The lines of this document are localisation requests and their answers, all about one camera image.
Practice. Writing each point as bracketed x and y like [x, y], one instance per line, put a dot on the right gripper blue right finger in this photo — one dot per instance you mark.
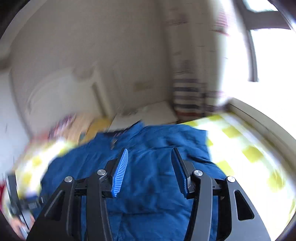
[184, 174]

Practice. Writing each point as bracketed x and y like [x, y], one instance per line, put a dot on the dark window frame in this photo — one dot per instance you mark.
[257, 15]

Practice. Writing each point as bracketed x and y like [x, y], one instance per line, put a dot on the yellow white checkered bed sheet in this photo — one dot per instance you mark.
[240, 151]

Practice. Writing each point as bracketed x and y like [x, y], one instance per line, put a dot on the colourful patterned pillow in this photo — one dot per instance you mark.
[56, 130]

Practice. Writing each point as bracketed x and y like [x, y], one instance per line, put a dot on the white bedside table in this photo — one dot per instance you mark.
[160, 113]

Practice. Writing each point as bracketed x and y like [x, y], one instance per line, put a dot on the white wooden bed headboard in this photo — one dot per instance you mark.
[62, 92]

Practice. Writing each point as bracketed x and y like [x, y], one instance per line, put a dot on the yellow white checkered duvet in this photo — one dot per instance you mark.
[33, 164]

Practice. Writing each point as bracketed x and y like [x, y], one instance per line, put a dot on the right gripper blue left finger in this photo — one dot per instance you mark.
[118, 172]

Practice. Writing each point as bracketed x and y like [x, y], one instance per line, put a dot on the striped patterned curtain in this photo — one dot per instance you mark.
[197, 34]

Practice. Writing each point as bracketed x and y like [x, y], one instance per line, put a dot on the person's left hand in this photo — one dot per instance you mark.
[19, 228]

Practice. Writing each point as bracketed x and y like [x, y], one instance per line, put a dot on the blue puffer down jacket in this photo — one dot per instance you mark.
[149, 205]

